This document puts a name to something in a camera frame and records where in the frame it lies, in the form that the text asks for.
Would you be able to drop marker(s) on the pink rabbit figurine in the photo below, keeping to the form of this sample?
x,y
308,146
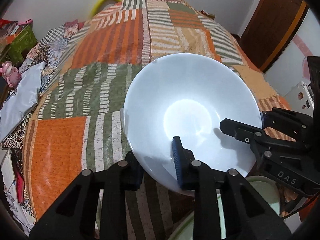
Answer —
x,y
10,74

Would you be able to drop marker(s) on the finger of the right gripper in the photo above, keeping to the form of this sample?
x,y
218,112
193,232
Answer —
x,y
243,132
281,119

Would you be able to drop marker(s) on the white folded cloth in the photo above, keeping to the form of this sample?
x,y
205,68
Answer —
x,y
20,103

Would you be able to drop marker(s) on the checkered patchwork quilt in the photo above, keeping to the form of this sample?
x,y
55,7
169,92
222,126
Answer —
x,y
50,49

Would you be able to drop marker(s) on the green storage box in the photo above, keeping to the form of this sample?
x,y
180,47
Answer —
x,y
21,45

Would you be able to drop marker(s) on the wardrobe with heart stickers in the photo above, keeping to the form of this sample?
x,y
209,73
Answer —
x,y
291,67

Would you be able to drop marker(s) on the person's right hand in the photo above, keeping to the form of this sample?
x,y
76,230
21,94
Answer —
x,y
289,200

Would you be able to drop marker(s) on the patchwork striped bedspread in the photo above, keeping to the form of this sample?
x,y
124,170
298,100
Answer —
x,y
77,123

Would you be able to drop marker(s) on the white bowl black dots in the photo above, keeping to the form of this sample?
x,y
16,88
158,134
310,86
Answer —
x,y
188,95

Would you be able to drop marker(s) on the brown cardboard box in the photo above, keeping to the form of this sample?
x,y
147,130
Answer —
x,y
204,13

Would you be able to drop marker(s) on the white stickered suitcase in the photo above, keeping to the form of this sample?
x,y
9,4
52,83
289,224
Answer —
x,y
300,99

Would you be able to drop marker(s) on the mint green bowl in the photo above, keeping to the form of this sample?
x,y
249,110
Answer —
x,y
264,186

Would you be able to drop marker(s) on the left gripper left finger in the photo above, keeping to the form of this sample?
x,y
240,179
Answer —
x,y
73,214

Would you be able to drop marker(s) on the brown wooden door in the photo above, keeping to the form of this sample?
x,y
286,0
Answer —
x,y
271,29

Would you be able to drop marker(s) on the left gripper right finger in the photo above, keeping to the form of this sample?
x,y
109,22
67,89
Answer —
x,y
206,183

